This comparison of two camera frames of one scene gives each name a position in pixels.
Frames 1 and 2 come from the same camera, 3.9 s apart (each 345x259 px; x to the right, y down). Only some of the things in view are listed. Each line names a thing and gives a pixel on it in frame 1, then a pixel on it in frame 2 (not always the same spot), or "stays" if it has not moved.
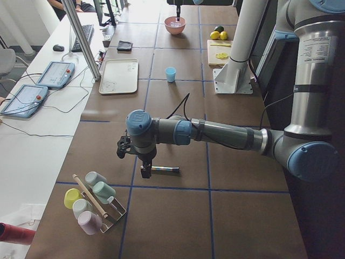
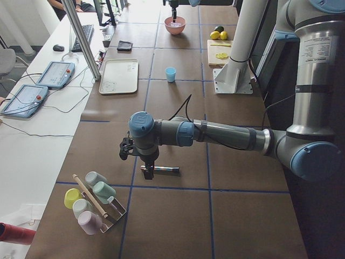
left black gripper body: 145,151 stays
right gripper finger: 178,11 -> 174,12
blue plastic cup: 171,73 stays
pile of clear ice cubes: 175,24 stays
